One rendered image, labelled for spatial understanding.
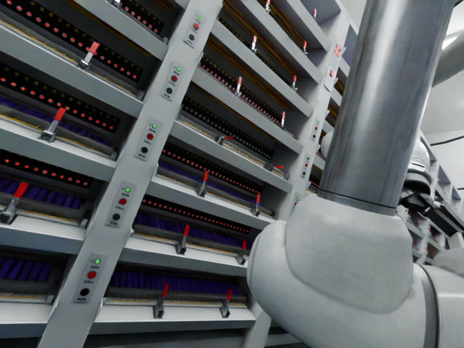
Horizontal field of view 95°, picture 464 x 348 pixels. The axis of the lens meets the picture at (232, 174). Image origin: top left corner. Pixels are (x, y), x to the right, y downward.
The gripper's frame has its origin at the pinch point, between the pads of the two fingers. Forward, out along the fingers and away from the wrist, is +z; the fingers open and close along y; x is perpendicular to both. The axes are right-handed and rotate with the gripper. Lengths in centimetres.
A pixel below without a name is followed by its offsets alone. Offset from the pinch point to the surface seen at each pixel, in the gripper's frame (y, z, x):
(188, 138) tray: -64, -9, 0
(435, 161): 92, -225, 97
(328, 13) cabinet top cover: -45, -120, -27
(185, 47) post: -72, -24, -23
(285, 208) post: -29, -29, 38
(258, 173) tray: -43, -26, 20
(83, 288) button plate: -66, 36, 21
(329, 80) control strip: -31, -88, -2
